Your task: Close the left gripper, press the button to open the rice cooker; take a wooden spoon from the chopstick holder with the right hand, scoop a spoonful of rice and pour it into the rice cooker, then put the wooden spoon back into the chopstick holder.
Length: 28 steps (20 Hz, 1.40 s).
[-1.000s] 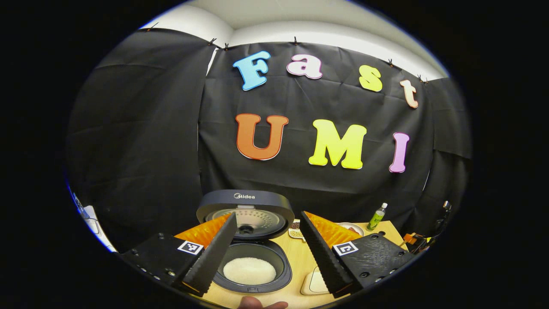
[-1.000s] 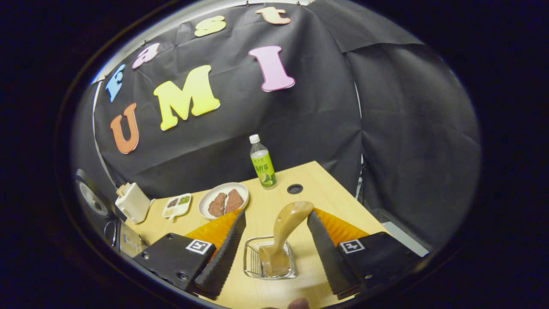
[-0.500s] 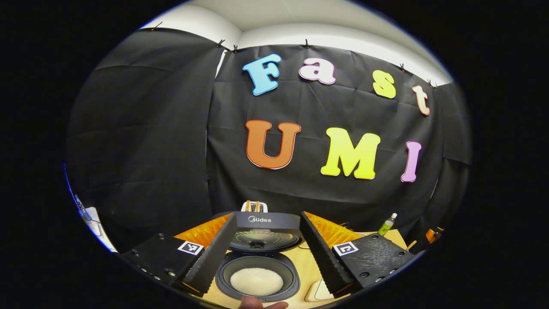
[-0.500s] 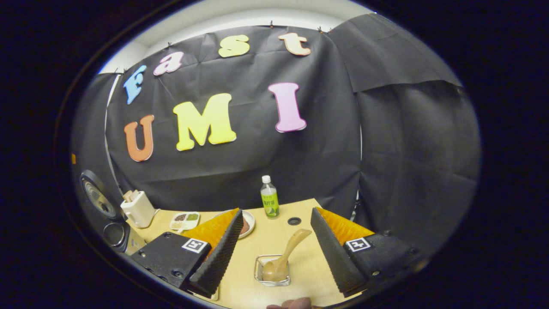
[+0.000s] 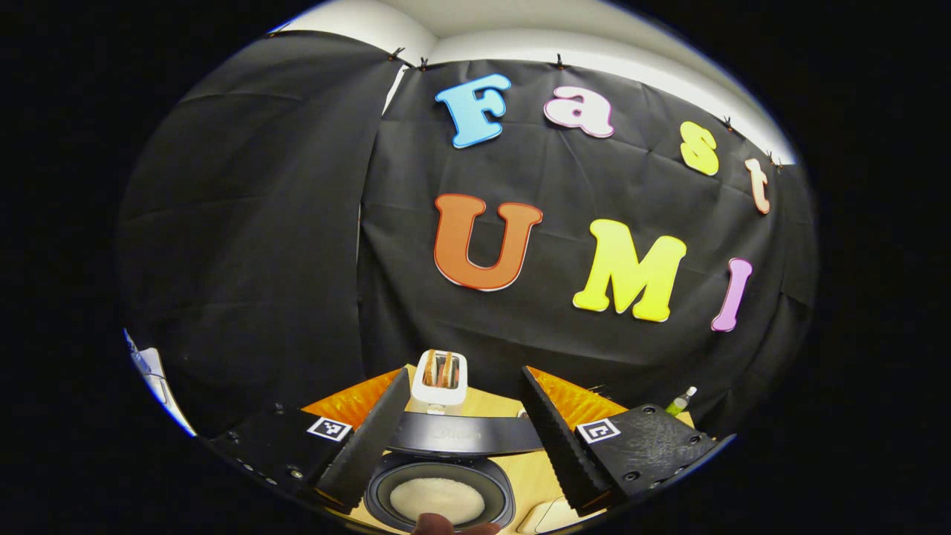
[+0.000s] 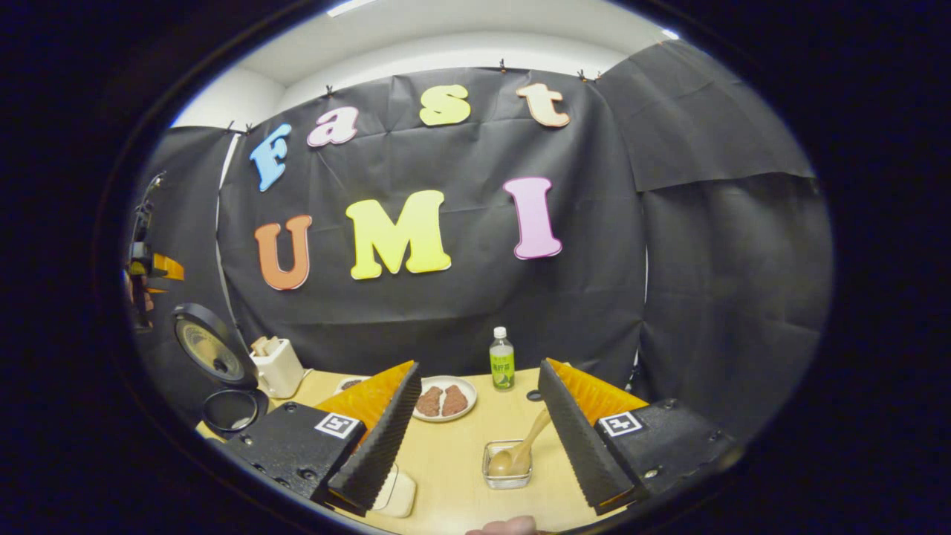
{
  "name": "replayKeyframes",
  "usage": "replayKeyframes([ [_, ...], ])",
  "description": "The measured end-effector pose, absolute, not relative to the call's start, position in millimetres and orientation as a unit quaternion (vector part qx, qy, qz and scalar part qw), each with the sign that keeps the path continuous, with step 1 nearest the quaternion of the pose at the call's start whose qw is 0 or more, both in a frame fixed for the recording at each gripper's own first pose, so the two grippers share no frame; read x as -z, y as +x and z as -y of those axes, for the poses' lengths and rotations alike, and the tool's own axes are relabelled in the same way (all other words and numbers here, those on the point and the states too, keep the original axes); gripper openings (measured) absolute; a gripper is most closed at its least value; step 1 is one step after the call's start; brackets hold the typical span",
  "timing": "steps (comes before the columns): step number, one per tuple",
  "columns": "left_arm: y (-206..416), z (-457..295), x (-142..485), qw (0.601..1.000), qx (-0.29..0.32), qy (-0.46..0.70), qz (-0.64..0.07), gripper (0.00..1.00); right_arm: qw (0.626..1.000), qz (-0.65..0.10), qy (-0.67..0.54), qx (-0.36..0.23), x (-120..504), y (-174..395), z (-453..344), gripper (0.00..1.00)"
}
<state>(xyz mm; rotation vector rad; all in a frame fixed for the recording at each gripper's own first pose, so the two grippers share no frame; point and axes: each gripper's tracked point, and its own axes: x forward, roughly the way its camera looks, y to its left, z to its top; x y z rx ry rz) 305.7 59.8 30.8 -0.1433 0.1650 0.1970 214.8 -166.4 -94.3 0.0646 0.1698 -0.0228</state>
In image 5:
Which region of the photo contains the green drink bottle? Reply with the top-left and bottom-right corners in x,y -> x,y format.
665,386 -> 698,417

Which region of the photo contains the black backdrop cloth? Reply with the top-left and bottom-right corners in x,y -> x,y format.
117,31 -> 818,439

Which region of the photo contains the white side desk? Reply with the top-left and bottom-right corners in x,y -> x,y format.
126,331 -> 198,438

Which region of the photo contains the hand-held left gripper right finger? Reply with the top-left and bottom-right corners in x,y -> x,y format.
520,366 -> 736,517

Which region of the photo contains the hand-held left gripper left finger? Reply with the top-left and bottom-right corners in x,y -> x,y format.
201,366 -> 412,515

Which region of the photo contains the white rice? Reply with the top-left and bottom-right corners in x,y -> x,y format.
389,477 -> 487,525

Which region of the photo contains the black rice cooker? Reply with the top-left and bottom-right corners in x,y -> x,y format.
364,410 -> 545,534

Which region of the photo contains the white toaster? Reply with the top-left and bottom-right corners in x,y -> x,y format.
411,349 -> 469,415

